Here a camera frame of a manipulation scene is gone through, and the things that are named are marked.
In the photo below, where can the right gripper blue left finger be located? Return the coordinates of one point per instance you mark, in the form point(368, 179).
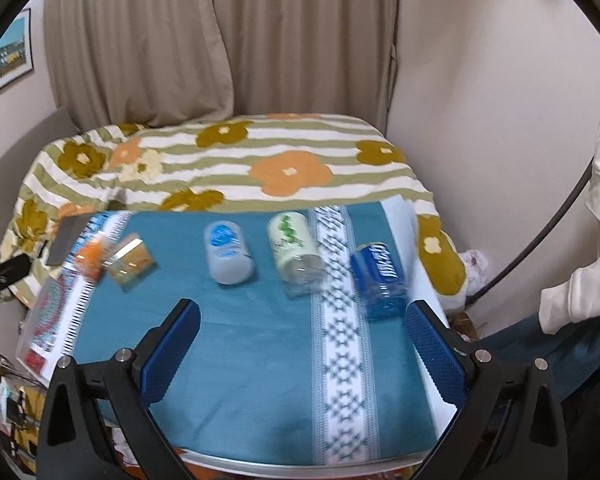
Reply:
point(161, 351)

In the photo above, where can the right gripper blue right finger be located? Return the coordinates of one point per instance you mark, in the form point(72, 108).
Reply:
point(440, 351)

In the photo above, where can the blue plastic cup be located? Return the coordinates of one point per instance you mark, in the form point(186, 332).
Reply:
point(379, 281)

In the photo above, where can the white blue label cup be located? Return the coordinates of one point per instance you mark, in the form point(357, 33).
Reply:
point(228, 257)

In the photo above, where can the green white label cup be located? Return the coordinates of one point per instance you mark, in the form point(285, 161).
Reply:
point(297, 259)

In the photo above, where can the black laptop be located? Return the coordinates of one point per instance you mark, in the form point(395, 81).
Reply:
point(81, 228)

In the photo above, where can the teal patterned table cloth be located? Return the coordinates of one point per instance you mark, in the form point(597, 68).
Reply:
point(270, 378)

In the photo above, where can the floral striped bed quilt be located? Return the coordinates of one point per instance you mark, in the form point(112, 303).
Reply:
point(246, 163)

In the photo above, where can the beige curtain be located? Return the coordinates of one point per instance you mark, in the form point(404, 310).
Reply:
point(165, 62)

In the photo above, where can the framed wall picture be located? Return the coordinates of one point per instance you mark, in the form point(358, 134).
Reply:
point(16, 58)

